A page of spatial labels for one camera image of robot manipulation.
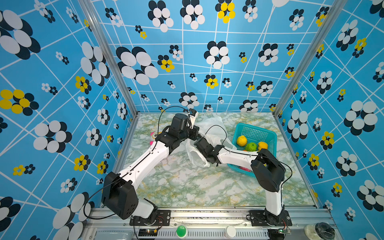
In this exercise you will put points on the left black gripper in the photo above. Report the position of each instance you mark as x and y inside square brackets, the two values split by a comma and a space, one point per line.
[194, 130]

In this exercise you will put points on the yellow orange round fruit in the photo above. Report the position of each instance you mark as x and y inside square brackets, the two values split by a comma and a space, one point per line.
[262, 145]

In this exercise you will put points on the small circuit board left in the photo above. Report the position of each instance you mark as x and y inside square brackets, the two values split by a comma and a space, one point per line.
[148, 232]

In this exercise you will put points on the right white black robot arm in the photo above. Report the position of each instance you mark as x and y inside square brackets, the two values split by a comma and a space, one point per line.
[269, 172]

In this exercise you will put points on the small circuit board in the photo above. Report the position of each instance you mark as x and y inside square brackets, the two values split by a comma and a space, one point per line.
[278, 234]
[148, 232]

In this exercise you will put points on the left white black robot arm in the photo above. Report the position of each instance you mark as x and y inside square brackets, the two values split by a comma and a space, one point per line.
[119, 192]

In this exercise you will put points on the small circuit board right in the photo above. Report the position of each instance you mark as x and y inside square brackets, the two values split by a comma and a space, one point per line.
[278, 234]

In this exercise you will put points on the pink panda plush toy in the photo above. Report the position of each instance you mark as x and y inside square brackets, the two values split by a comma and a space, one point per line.
[153, 136]

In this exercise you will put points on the green push button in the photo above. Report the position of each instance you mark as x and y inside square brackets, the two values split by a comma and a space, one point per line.
[182, 232]

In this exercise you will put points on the teal plastic basket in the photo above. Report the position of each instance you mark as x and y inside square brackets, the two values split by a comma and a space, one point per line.
[255, 135]

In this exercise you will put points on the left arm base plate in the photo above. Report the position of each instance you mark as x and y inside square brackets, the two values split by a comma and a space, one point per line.
[157, 218]

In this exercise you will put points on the pink red fruit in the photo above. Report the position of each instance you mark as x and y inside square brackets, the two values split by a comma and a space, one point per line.
[245, 169]

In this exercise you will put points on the tape roll in cup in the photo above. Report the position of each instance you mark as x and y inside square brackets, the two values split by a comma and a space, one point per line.
[319, 231]

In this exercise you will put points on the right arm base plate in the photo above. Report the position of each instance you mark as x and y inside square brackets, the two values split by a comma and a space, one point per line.
[265, 219]

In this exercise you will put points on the yellow lemon fruit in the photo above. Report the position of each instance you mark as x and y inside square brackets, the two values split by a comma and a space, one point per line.
[242, 141]

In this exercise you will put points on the white translucent plastic bag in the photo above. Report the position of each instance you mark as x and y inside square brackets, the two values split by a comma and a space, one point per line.
[215, 132]

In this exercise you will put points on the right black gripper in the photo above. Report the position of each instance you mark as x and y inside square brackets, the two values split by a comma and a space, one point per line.
[216, 147]

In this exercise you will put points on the green fruit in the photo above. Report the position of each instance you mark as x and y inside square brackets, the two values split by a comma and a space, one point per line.
[251, 147]

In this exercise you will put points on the white round button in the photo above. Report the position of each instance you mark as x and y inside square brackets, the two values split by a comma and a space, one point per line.
[230, 232]

